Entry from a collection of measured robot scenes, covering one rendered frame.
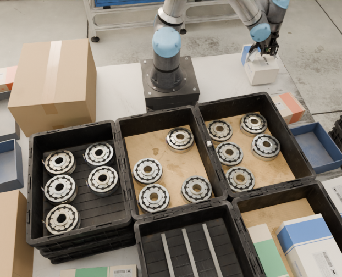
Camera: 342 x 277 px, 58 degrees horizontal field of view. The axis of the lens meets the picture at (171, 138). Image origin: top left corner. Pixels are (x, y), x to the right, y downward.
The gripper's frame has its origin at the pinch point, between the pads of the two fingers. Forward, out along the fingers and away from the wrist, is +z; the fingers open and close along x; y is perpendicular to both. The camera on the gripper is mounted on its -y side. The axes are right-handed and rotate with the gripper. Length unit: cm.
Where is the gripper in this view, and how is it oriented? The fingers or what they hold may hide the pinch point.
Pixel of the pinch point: (259, 60)
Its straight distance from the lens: 165.5
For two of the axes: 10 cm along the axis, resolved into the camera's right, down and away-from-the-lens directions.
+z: 0.0, 5.9, 8.1
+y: 1.5, 8.0, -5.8
